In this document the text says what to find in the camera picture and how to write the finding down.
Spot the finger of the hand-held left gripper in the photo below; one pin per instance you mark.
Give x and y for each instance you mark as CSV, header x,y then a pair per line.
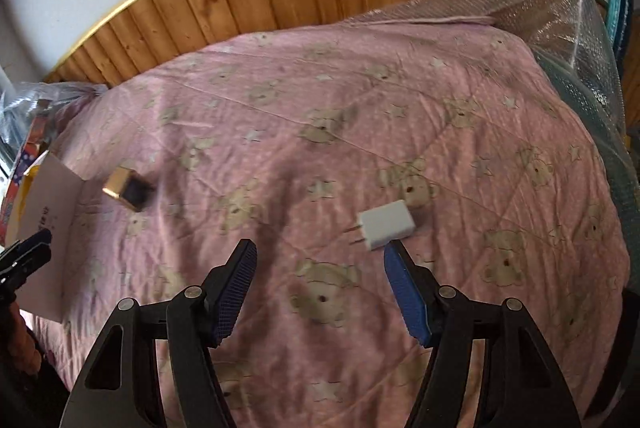
x,y
30,248

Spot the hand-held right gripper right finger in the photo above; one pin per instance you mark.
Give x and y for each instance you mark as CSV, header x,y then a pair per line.
x,y
407,298

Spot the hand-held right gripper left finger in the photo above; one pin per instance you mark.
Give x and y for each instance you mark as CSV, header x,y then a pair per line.
x,y
232,298

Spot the white box with yellow lining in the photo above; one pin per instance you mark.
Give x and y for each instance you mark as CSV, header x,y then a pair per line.
x,y
50,203

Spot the white charger plug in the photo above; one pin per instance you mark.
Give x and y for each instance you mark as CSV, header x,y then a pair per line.
x,y
385,225

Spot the person's left forearm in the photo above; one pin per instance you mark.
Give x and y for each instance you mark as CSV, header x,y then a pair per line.
x,y
20,338

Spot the blue red toy box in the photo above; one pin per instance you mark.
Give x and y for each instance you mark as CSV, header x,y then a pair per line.
x,y
22,165

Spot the small gold black box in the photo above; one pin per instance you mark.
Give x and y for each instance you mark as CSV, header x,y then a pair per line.
x,y
120,183

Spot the clear bubble wrap bag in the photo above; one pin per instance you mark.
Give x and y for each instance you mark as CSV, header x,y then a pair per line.
x,y
20,108

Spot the dark cloth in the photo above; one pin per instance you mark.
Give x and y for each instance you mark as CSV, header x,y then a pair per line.
x,y
45,390

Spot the pink bear print blanket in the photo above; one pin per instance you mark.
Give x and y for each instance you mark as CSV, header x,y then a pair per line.
x,y
350,133

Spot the crumpled bubble wrap sheet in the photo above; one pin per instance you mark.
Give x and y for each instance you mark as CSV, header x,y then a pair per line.
x,y
575,18

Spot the teal plastic strip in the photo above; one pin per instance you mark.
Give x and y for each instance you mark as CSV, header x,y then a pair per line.
x,y
619,8

